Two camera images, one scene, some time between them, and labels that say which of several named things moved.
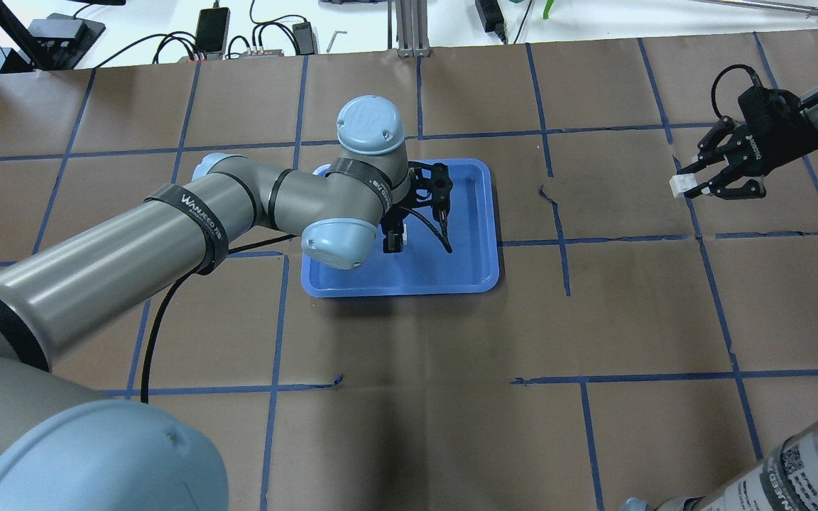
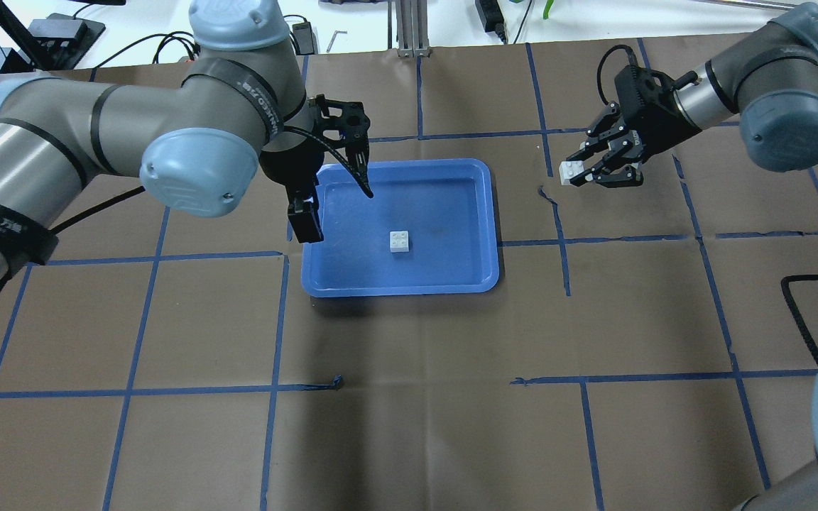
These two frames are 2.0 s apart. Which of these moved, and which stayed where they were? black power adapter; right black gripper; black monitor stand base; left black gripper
Moved: left black gripper; right black gripper
Stayed: black power adapter; black monitor stand base
